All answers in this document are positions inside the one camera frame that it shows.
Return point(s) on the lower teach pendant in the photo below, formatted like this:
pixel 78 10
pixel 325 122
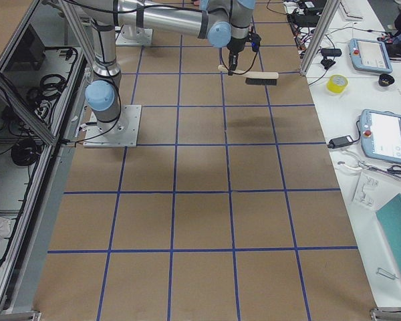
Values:
pixel 380 135

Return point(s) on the upper teach pendant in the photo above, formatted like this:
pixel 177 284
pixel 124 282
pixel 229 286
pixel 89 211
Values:
pixel 369 56

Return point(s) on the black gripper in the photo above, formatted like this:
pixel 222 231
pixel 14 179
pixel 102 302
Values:
pixel 234 45

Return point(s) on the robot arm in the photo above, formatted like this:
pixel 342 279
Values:
pixel 222 23

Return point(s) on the teach pendant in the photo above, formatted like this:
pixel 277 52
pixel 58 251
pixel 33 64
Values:
pixel 369 56
pixel 380 135

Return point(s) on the yellow tape roll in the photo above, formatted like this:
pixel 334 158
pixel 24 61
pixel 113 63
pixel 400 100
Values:
pixel 337 84

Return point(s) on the black power adapter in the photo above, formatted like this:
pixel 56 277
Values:
pixel 340 142

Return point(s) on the black scissors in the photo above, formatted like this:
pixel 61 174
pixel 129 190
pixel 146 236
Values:
pixel 394 170

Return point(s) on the white paper sheet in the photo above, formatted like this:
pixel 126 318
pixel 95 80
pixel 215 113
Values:
pixel 374 190

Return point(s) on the aluminium frame post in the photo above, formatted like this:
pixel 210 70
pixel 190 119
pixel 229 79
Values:
pixel 324 21

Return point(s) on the white hand brush black bristles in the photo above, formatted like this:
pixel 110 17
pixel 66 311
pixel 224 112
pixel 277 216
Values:
pixel 255 78

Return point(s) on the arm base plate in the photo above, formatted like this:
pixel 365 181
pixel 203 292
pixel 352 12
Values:
pixel 130 36
pixel 125 133

